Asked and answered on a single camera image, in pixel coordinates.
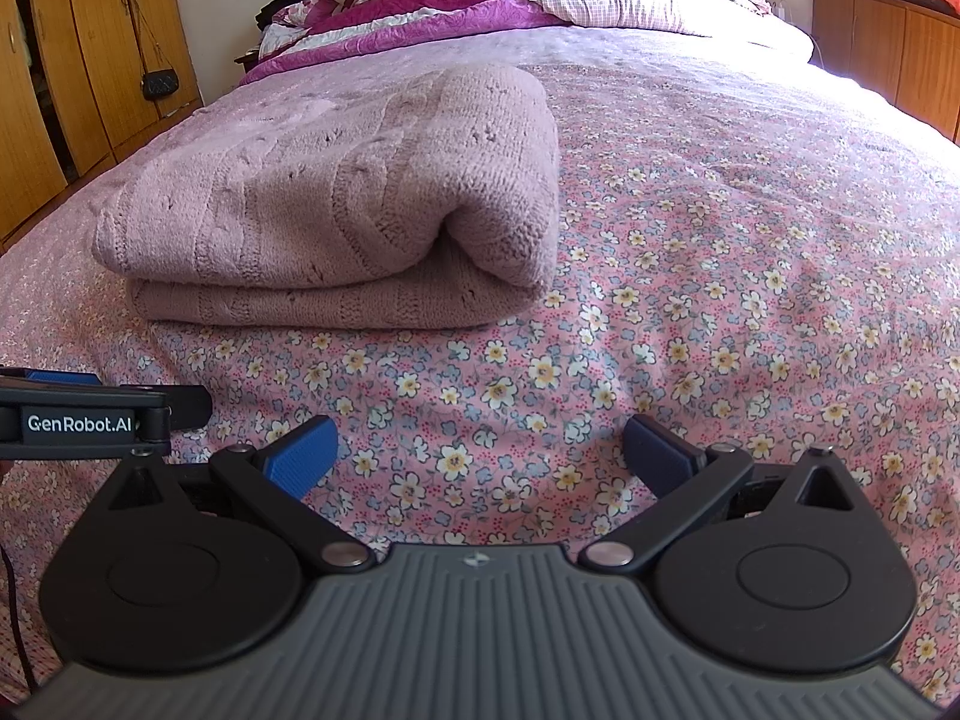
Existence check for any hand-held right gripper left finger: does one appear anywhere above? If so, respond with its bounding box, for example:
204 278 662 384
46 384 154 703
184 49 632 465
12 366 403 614
105 414 376 571

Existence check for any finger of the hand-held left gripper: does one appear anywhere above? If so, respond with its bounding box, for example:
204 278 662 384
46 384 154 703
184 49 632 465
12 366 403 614
0 385 212 434
0 367 102 389

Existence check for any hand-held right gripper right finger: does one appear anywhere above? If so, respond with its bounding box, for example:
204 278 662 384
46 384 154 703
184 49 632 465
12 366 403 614
577 412 871 575

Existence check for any pink knit cardigan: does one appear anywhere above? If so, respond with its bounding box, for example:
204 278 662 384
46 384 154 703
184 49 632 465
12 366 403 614
91 62 560 331

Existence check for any pink floral bed sheet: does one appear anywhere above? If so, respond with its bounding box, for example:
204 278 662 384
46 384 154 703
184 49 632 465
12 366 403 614
0 22 960 706

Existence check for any small black handbag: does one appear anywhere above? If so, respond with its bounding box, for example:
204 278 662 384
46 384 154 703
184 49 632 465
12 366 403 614
120 0 181 101

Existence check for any wooden wardrobe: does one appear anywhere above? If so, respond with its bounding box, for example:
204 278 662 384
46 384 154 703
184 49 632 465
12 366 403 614
0 0 203 241

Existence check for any magenta white striped quilt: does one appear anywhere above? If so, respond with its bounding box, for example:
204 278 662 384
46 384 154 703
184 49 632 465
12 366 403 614
240 0 556 87

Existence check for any wooden side cabinet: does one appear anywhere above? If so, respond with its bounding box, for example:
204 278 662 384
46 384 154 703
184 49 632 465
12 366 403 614
810 0 960 143

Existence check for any black cable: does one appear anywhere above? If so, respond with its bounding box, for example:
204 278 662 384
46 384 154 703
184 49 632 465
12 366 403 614
0 540 35 695

